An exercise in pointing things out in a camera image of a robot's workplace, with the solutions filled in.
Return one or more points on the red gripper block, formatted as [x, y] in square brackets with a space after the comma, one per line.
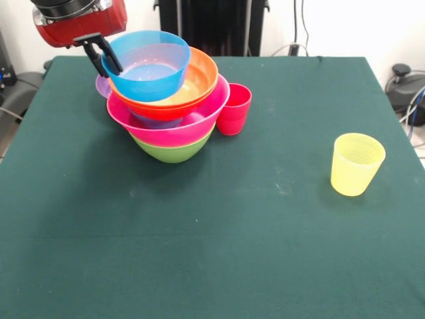
[83, 28]

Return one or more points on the straight-sided blue bowl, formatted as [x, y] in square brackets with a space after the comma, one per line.
[149, 66]

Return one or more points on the orange bowl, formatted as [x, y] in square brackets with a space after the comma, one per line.
[202, 76]
[159, 114]

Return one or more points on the small cyan bowl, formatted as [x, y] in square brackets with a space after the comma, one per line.
[156, 123]

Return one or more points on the large magenta bowl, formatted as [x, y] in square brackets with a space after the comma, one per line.
[212, 106]

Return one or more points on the yellow cup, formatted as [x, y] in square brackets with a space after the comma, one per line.
[357, 169]

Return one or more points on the purple bowl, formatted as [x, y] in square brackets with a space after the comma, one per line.
[102, 87]

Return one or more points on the black computer box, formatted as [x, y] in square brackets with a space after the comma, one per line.
[5, 66]

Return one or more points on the green bowl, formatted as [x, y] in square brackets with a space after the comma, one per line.
[176, 153]

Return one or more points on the red cup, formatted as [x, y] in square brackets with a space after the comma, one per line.
[232, 113]

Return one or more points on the dark green table cloth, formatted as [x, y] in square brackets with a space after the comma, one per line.
[299, 249]

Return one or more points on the black pedestal foot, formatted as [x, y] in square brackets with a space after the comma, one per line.
[403, 81]
[28, 86]

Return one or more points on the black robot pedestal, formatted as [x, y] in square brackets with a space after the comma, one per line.
[209, 20]

